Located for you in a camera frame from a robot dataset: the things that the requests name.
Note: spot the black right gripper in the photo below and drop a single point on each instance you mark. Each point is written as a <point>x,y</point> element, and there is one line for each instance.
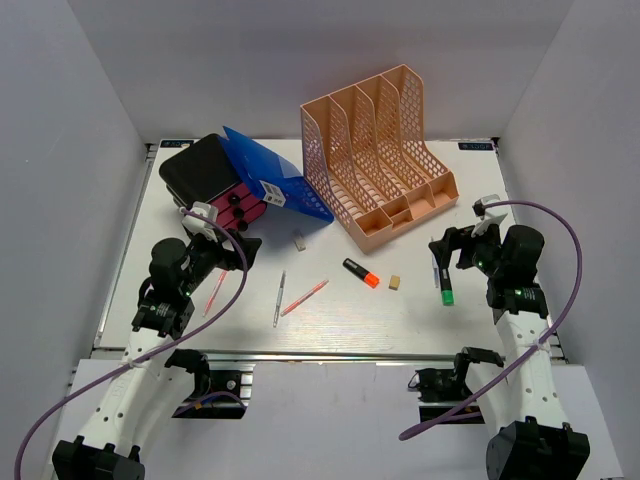
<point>460,238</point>

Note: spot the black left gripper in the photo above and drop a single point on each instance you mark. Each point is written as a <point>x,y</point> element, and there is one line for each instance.
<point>228,259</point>

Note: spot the pink clear pen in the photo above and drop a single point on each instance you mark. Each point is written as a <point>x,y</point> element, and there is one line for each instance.
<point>214,293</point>

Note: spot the clear grey pen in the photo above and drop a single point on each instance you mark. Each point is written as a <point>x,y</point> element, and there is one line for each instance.
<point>279,299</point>

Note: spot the blue plastic folder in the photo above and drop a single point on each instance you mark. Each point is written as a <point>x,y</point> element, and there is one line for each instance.
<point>271,177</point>

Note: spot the orange clear pen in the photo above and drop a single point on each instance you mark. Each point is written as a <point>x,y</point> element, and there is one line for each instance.
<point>304,297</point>

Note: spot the black pink drawer unit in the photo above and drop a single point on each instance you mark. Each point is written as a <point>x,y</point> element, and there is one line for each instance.
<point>203,172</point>

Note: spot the peach plastic file organizer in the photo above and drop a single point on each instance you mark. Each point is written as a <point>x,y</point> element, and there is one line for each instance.
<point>365,155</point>

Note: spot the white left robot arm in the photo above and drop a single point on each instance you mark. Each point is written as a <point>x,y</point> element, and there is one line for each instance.
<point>158,376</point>

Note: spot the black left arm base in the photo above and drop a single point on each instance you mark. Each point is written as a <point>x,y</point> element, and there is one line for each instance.
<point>219,393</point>

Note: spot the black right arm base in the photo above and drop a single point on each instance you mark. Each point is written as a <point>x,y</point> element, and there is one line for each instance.
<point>441,388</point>

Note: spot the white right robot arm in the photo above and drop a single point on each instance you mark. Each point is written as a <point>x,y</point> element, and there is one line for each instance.
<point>530,433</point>

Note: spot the green black highlighter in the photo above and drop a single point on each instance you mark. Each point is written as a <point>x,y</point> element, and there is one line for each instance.
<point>446,289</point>

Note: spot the blue clear pen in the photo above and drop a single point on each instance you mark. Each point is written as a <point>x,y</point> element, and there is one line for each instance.
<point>435,269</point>

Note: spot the white rectangular eraser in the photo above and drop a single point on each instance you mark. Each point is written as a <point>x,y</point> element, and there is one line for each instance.
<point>299,241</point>

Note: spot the small tan eraser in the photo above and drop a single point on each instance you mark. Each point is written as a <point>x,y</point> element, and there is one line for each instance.
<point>394,282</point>

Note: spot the orange black highlighter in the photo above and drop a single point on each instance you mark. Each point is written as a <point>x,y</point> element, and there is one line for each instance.
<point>362,273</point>

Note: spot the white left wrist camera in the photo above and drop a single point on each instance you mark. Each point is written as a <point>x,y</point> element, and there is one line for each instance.
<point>200,225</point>

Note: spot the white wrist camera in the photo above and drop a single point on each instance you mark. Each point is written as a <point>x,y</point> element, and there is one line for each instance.
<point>489,212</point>
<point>200,225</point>

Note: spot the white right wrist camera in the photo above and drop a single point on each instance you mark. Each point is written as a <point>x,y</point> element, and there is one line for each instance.
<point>489,212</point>

